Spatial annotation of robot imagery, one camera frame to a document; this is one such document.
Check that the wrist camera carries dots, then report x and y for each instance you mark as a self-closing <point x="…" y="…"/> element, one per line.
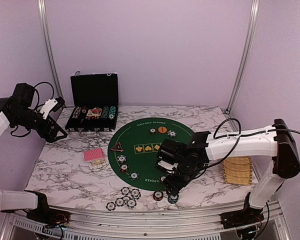
<point x="51" y="105"/>
<point x="167" y="166"/>

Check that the teal chip row in case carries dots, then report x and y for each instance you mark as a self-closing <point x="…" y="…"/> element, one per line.
<point x="112" y="112"/>

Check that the chrome case handle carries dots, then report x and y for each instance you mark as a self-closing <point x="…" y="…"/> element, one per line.
<point x="87" y="133"/>

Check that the teal chip stack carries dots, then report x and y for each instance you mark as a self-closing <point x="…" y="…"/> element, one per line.
<point x="172" y="199"/>

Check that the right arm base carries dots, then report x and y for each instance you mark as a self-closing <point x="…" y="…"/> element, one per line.
<point x="239" y="218"/>

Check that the blue beige chips in case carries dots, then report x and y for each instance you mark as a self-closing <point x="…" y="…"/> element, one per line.
<point x="76" y="112"/>

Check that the black poker chip case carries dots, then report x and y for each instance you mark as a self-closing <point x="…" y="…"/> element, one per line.
<point x="94" y="91"/>

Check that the left aluminium frame post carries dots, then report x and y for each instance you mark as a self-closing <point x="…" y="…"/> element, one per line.
<point x="48" y="46"/>

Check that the green chip row in case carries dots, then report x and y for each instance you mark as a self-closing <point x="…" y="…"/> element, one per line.
<point x="105" y="112"/>

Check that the orange round dealer button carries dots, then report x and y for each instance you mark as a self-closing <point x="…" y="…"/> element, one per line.
<point x="162" y="129"/>

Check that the brown chip stack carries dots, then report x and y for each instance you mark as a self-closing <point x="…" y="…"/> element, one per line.
<point x="158" y="195"/>

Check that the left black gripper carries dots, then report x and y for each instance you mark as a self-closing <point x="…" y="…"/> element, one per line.
<point x="49" y="137"/>

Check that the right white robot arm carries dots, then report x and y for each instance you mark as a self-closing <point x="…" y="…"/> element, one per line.
<point x="275" y="141"/>

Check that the right aluminium frame post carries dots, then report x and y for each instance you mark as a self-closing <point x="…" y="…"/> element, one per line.
<point x="250" y="33"/>

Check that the scattered blue ten chip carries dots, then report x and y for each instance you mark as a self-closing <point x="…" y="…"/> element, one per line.
<point x="125" y="191"/>
<point x="120" y="202"/>
<point x="111" y="206"/>
<point x="131" y="203"/>
<point x="126" y="198"/>

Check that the triangular all-in button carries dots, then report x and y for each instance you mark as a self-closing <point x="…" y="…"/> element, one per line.
<point x="117" y="148"/>

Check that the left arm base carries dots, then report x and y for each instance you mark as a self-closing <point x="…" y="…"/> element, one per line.
<point x="51" y="218"/>

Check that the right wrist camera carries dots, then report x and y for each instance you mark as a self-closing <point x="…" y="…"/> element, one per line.
<point x="167" y="166"/>

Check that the brown hundred chips in case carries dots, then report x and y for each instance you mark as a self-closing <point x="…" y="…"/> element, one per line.
<point x="84" y="110"/>

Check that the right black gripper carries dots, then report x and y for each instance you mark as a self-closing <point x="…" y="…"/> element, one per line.
<point x="172" y="187"/>

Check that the red playing card deck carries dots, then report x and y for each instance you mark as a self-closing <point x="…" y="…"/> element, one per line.
<point x="95" y="157"/>

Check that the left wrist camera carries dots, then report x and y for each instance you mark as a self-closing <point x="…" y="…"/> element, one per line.
<point x="51" y="105"/>

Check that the front aluminium rail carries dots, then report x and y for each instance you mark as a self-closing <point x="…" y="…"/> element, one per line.
<point x="200" y="223"/>

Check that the round green poker mat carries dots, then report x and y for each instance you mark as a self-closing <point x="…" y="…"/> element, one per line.
<point x="141" y="148"/>

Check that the card deck in case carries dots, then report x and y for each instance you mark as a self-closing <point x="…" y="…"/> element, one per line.
<point x="90" y="115"/>

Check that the aluminium frame post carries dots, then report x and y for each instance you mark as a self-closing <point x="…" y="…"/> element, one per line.
<point x="250" y="33"/>
<point x="48" y="46"/>

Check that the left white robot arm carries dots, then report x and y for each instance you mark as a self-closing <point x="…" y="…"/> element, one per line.
<point x="16" y="111"/>

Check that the woven bamboo mat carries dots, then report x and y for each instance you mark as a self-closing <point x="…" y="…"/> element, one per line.
<point x="238" y="170"/>

